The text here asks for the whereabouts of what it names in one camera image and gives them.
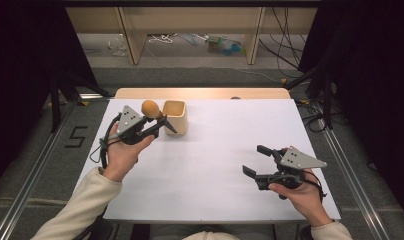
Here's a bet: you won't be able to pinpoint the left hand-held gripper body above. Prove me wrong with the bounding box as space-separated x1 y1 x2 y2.
115 105 160 146

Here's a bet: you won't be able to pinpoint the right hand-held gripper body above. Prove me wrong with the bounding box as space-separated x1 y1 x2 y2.
255 145 328 201

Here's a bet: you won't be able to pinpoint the makeup brush with black handle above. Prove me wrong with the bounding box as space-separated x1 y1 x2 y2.
140 99 179 135

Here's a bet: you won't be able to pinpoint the beige square cup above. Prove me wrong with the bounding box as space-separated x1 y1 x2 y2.
161 99 188 136

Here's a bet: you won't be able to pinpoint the person's left hand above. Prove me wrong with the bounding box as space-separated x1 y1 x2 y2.
102 121 156 183

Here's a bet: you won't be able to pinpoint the person's right hand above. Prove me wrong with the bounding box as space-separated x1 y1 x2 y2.
267 146 334 228

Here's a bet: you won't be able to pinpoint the white table sheet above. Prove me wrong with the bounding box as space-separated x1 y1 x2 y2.
73 98 342 223

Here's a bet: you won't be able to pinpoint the wooden table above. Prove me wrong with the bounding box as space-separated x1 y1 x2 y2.
113 87 292 101

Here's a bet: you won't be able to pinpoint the black metal stand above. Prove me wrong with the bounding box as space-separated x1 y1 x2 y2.
283 61 335 131
49 68 112 135

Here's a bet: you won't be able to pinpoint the black chair armrest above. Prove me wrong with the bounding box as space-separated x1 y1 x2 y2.
73 208 120 240
297 223 314 240

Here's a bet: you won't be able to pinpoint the clear plastic bag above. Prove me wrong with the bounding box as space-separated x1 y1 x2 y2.
106 35 129 57

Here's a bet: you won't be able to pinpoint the person's torso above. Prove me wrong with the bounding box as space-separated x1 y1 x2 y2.
149 223 275 240

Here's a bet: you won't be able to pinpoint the green and blue plastic bag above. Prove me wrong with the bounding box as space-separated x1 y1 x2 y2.
205 34 247 57

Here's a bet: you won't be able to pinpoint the black curtain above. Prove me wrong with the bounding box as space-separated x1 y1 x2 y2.
297 0 404 229
0 0 103 193

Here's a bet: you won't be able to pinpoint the wooden shelf unit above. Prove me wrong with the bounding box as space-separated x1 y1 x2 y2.
65 6 320 66

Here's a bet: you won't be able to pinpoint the right hand-held gripper cable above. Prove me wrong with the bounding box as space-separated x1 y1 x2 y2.
300 169 328 204

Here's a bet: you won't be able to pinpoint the hand-held gripper cable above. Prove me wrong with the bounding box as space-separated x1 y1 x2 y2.
89 112 124 170
300 169 328 204

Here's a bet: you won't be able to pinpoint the left hand-held gripper cable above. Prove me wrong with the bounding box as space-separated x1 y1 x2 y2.
89 112 124 170

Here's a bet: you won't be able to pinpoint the black cables on floor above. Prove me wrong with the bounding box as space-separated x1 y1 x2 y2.
295 99 328 133

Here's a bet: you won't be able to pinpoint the aluminium floor rail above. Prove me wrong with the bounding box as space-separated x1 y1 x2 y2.
314 99 389 240
0 101 78 240

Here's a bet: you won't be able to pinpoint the thin white floor cable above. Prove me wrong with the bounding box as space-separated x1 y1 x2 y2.
233 67 288 85

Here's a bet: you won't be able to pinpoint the white cord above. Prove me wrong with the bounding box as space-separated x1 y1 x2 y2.
147 32 178 45

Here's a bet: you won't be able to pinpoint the hanging black cables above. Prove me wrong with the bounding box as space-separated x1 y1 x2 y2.
257 7 308 80

